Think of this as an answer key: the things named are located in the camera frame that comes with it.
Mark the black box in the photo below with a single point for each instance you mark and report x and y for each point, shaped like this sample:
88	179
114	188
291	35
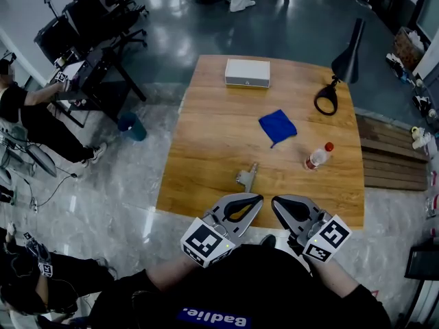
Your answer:
423	260

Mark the person's right forearm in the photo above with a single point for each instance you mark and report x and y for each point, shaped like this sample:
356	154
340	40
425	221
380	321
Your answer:
337	279

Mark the dark wooden slatted platform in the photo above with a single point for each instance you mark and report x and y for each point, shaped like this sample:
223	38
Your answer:
391	153

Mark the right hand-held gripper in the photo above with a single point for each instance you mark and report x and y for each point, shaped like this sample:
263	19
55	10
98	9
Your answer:
327	240

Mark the black office desk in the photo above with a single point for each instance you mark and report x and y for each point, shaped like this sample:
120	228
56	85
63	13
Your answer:
99	77

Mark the white power strip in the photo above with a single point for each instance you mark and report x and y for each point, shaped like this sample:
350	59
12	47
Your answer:
33	204

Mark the white rectangular box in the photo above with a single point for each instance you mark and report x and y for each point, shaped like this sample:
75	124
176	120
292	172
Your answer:
247	70

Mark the person's left forearm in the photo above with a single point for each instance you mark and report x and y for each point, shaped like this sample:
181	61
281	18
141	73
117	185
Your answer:
171	273

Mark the wooden table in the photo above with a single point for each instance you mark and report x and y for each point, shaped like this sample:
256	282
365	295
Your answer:
212	139

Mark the clear bottle with red cap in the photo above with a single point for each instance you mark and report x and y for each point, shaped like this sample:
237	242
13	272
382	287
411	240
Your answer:
317	158

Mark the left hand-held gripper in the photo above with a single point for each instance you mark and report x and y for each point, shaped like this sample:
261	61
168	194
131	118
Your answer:
205	242

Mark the blue cloth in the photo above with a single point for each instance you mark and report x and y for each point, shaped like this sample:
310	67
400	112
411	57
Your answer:
277	126

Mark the brown woven basket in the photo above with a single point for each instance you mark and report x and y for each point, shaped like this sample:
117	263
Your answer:
408	48

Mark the grey metal clamp tool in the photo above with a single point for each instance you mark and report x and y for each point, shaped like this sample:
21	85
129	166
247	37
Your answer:
247	178

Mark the teal waste bin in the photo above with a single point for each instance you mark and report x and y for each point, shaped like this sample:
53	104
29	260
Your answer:
132	127

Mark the person's black shoe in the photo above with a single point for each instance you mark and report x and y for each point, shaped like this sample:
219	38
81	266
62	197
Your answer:
268	241

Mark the person's black shirt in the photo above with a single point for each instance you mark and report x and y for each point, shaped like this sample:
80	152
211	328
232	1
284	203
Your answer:
240	286

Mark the black desk lamp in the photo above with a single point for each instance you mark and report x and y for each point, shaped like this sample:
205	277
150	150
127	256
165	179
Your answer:
348	58

